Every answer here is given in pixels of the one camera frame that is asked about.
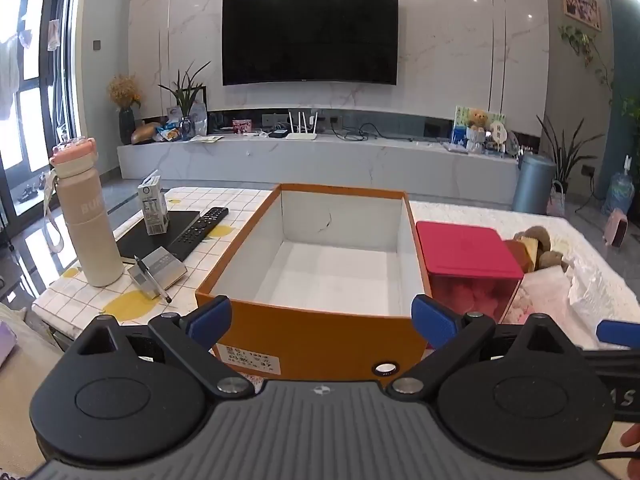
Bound black cables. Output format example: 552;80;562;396
327;122;416;142

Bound hanging vine plant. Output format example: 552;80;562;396
559;25;640;126

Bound blue snack bags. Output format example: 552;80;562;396
152;120;183;142

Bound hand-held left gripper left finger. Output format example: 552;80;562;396
75;295;256;398

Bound black wall television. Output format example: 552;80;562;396
221;0;400;87

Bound dried flowers in dark vase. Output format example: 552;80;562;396
106;74;143;145

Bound white crumpled plastic bag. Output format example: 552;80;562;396
565;254;640;348

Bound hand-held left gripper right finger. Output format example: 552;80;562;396
385;294;576;401

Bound checked lemon print tablecloth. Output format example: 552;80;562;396
32;186;281;333

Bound white marble tv console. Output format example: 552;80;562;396
116;132;521;206

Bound small silver box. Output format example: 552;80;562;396
127;246;188;301

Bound red lidded plastic container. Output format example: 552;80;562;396
415;220;525;323

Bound pink water bottle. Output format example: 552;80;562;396
42;136;125;287

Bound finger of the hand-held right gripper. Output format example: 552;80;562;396
596;319;640;350

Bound small pink appliance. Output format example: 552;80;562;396
604;210;630;248

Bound black notebook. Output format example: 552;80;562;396
116;209;202;263

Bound shoes by window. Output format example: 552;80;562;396
17;172;53;204

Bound black remote control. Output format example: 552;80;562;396
167;207;229;263

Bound green plant in glass vase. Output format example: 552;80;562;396
159;60;212;141

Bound hanging laundry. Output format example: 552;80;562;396
0;19;66;121

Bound white milk carton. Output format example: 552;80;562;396
137;170;171;235

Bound white router with antennas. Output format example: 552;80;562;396
286;109;319;141

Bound yellow felt piece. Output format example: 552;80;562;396
515;232;541;256

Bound brown bread loaf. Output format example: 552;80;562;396
131;122;162;145

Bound pink filled plastic bag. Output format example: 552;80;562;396
500;265;581;328

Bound blue round bin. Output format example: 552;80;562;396
512;154;557;215

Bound framed wall picture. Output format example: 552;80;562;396
560;0;602;32

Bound blue water jug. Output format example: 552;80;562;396
602;155;636;218

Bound potted long leaf plant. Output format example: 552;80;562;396
536;115;606;218

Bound teddy bear photo display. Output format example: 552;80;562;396
447;105;518;156

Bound black pen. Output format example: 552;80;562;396
134;255;173;303

